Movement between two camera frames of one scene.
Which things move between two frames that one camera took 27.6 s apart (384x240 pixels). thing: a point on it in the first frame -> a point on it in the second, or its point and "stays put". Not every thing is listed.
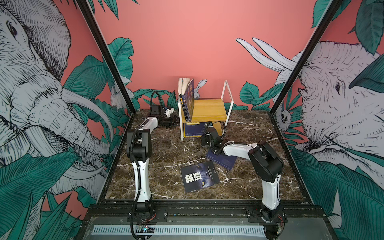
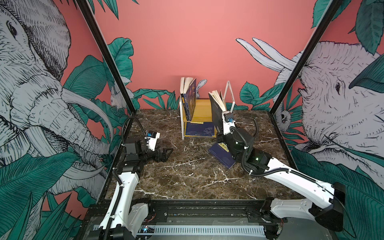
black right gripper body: (205, 141) -> (231, 142)
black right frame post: (331, 10) stays put
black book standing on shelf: (186, 91) stays put
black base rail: (129, 212) stays put
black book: (199, 176) -> (218, 107)
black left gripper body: (167, 121) -> (147, 155)
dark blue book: (192, 129) stays put
